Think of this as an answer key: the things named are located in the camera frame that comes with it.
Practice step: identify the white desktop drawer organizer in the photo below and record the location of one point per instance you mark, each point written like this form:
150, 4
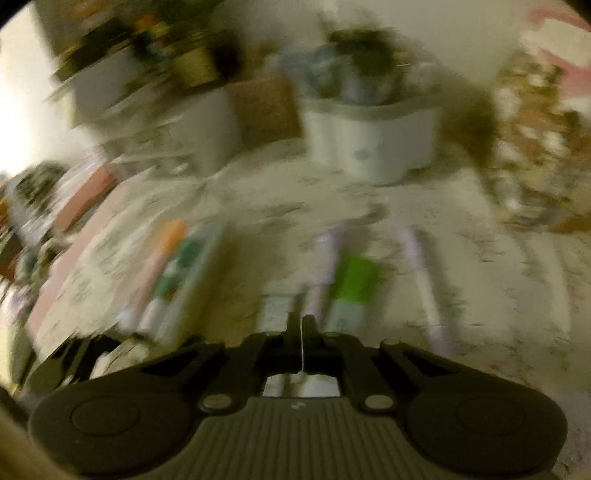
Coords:
184, 124

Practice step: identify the white blue pen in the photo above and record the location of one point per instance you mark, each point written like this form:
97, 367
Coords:
277, 314

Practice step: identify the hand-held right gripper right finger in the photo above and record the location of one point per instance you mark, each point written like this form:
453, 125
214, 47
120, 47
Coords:
310, 341

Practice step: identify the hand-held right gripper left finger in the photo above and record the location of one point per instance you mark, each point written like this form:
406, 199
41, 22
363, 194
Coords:
294, 341

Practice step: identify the white lobed pen holder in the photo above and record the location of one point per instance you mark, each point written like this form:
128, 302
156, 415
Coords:
369, 138

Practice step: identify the pink flat box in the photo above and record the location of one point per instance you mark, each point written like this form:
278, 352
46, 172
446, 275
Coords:
87, 198

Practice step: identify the green white glue stick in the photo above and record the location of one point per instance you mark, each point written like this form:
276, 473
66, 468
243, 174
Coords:
178, 272

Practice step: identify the brown patterned pencil holder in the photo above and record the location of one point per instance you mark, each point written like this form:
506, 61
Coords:
265, 110

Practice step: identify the light green highlighter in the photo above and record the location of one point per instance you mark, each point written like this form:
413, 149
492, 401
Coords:
353, 288

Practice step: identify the orange white pen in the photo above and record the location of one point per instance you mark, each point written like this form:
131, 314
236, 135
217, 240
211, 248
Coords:
157, 267

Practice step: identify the purple mechanical pencil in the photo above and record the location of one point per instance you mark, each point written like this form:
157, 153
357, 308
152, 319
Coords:
427, 290

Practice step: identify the green potted plant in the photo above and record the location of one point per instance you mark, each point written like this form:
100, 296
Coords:
212, 55

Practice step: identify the pink highlighter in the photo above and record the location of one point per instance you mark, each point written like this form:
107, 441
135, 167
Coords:
323, 272

